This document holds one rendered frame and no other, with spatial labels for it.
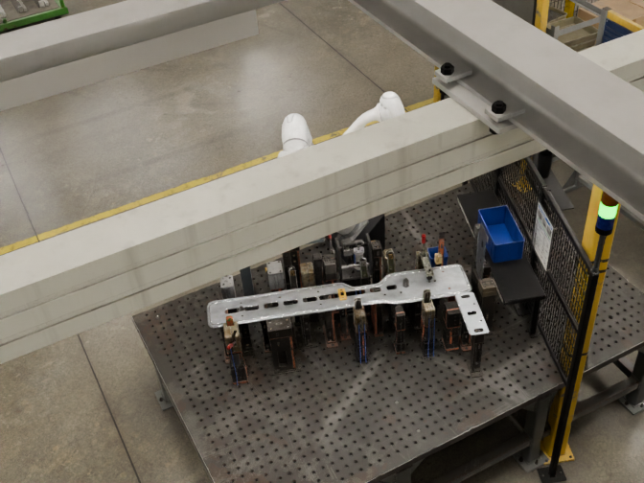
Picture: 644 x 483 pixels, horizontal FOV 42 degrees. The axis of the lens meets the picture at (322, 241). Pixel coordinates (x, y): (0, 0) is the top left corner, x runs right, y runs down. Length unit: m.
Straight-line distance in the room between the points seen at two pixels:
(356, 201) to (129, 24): 0.75
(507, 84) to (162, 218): 0.56
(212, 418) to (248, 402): 0.20
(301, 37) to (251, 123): 1.61
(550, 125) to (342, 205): 0.32
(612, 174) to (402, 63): 7.21
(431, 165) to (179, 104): 6.80
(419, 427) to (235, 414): 0.92
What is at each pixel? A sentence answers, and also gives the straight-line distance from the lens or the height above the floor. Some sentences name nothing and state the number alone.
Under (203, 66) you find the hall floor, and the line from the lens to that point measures 8.57.
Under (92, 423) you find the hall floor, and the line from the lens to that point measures 5.39.
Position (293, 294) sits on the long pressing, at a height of 1.00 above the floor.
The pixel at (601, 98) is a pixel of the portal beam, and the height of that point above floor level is 3.49.
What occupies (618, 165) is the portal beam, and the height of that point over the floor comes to 3.41.
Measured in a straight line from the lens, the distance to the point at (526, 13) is 6.12.
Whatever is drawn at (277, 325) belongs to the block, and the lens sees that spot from 4.22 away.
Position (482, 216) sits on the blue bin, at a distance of 4.69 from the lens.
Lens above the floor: 4.09
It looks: 41 degrees down
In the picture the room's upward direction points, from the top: 5 degrees counter-clockwise
